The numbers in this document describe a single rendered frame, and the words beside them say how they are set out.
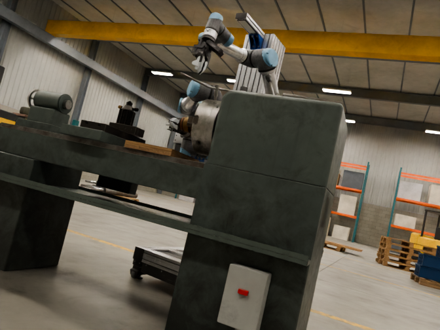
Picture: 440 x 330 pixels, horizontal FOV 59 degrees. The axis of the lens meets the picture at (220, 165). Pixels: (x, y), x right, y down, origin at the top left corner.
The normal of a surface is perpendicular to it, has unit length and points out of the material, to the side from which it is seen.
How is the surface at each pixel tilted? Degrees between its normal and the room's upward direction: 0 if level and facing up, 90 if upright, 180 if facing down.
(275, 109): 90
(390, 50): 90
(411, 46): 90
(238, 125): 90
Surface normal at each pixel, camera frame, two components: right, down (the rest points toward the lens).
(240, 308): -0.35, -0.16
